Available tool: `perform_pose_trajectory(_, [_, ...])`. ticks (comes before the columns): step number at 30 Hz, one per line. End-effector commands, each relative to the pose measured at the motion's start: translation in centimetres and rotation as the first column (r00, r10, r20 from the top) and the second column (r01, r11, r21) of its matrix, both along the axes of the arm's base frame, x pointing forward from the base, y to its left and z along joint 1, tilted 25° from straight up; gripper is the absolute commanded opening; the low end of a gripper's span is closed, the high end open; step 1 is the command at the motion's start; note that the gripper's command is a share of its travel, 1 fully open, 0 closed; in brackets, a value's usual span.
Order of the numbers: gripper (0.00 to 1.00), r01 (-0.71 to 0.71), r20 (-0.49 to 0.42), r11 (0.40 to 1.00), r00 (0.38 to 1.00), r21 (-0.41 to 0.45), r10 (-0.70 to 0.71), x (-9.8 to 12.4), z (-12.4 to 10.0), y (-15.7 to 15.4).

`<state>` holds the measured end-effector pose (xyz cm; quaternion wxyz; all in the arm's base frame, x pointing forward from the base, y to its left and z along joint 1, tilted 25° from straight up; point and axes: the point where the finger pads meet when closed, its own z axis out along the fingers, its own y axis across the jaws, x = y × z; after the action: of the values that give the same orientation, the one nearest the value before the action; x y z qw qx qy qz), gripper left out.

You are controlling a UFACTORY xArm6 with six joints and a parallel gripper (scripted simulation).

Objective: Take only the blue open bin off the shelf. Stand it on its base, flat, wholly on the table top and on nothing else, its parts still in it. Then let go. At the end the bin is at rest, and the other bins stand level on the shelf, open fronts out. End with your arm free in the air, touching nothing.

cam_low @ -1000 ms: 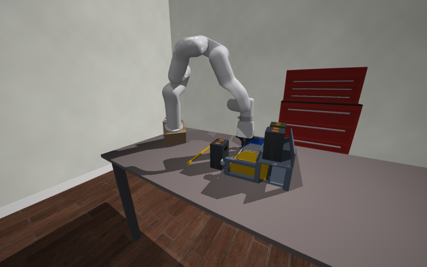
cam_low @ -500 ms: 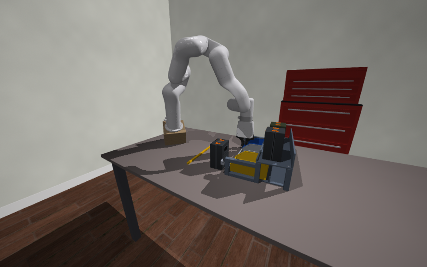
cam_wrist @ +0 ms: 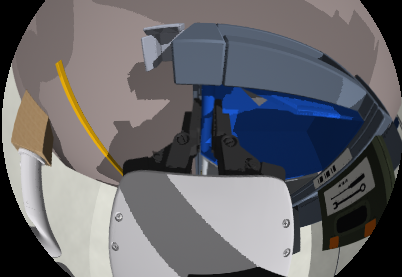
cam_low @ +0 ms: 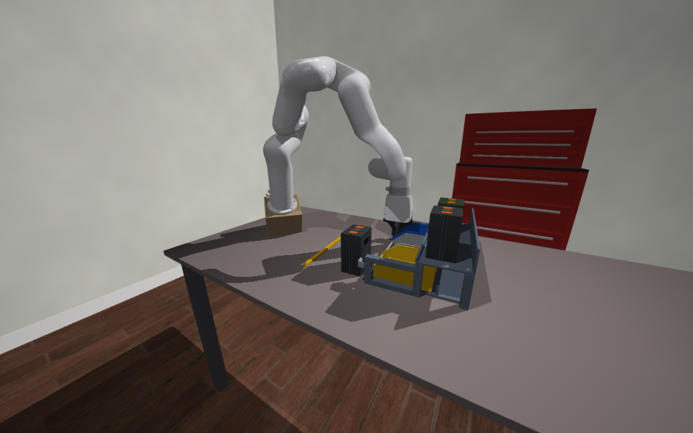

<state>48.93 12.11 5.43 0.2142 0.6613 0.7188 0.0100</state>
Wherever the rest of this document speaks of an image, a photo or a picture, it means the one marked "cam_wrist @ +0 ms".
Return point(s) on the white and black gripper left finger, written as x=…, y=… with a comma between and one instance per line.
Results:
x=178, y=156

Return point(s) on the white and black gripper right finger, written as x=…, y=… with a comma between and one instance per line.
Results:
x=232, y=159

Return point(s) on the yellow vertical bar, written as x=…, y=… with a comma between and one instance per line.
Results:
x=79, y=113

